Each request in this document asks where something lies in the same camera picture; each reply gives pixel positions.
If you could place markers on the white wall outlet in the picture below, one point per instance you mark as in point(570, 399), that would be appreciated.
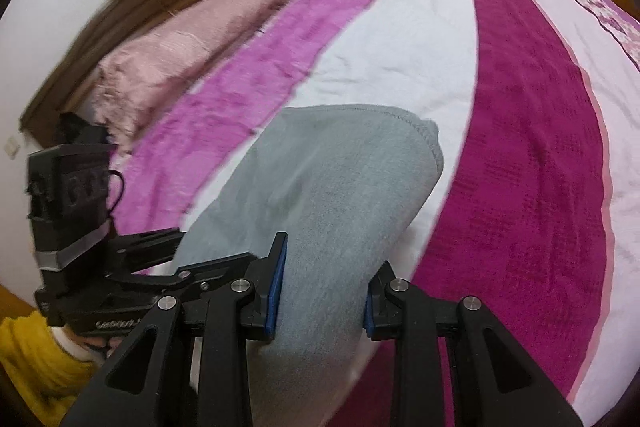
point(12, 147)

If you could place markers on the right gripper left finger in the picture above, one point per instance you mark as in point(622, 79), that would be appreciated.
point(186, 365)

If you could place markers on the grey pants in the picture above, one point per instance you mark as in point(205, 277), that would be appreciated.
point(344, 182)

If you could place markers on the yellow sleeve forearm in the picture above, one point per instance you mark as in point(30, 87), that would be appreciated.
point(47, 366)

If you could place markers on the purple white floral bedspread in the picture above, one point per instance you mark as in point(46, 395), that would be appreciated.
point(536, 211)

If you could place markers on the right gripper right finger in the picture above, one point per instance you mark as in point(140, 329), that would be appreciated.
point(457, 362)

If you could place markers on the person's left hand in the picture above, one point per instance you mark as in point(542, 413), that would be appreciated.
point(97, 348)

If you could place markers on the dark wooden headboard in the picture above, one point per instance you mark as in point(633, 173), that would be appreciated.
point(69, 84)

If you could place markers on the pink checked folded quilt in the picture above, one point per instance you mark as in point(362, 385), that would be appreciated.
point(143, 76)

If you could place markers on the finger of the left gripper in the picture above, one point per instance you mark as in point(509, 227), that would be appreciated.
point(188, 282)
point(137, 252)

